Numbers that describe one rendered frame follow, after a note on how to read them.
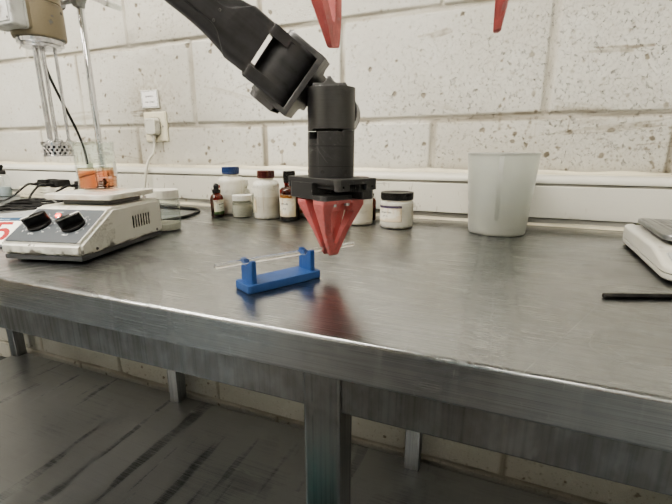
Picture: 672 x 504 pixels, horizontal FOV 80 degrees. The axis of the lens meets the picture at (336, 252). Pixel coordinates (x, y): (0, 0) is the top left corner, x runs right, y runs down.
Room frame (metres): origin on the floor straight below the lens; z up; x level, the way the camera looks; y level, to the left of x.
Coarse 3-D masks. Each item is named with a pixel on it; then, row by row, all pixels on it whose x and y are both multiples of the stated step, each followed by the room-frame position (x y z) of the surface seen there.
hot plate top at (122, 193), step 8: (56, 192) 0.65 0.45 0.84; (64, 192) 0.65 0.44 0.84; (72, 192) 0.65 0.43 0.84; (80, 192) 0.65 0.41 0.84; (88, 192) 0.65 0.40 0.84; (96, 192) 0.65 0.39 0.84; (104, 192) 0.65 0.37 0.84; (112, 192) 0.65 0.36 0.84; (120, 192) 0.65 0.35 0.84; (128, 192) 0.66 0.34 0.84; (136, 192) 0.68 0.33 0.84; (144, 192) 0.70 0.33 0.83; (152, 192) 0.72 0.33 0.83; (96, 200) 0.62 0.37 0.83; (104, 200) 0.62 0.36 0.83
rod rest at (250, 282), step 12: (312, 252) 0.47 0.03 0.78; (252, 264) 0.42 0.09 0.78; (300, 264) 0.49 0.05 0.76; (312, 264) 0.47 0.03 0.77; (252, 276) 0.42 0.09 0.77; (264, 276) 0.45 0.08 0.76; (276, 276) 0.45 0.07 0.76; (288, 276) 0.45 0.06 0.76; (300, 276) 0.46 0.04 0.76; (312, 276) 0.47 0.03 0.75; (240, 288) 0.43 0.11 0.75; (252, 288) 0.42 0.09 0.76; (264, 288) 0.43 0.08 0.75
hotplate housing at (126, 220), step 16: (48, 208) 0.62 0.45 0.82; (64, 208) 0.61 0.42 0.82; (80, 208) 0.61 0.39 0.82; (96, 208) 0.61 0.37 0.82; (112, 208) 0.61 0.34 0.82; (128, 208) 0.64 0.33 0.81; (144, 208) 0.68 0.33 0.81; (96, 224) 0.58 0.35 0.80; (112, 224) 0.60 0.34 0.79; (128, 224) 0.64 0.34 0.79; (144, 224) 0.68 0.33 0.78; (160, 224) 0.73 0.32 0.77; (80, 240) 0.54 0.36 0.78; (96, 240) 0.57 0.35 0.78; (112, 240) 0.60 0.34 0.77; (128, 240) 0.64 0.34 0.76; (16, 256) 0.55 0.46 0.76; (32, 256) 0.55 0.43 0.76; (48, 256) 0.55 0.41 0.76; (64, 256) 0.54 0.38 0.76; (80, 256) 0.54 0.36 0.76; (96, 256) 0.57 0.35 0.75
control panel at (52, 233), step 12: (60, 216) 0.59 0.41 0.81; (84, 216) 0.59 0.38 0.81; (96, 216) 0.59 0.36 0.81; (24, 228) 0.58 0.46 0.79; (48, 228) 0.57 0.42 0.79; (60, 228) 0.57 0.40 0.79; (84, 228) 0.57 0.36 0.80; (12, 240) 0.55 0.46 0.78; (24, 240) 0.55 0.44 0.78; (36, 240) 0.55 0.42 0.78; (48, 240) 0.55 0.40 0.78; (60, 240) 0.55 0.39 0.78; (72, 240) 0.54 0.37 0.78
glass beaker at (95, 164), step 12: (72, 144) 0.66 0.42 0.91; (84, 144) 0.66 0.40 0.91; (96, 144) 0.67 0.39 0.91; (108, 144) 0.68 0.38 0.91; (84, 156) 0.66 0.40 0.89; (96, 156) 0.67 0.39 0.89; (108, 156) 0.68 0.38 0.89; (84, 168) 0.66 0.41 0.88; (96, 168) 0.67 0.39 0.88; (108, 168) 0.68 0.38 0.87; (84, 180) 0.66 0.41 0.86; (96, 180) 0.66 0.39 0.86; (108, 180) 0.68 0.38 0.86
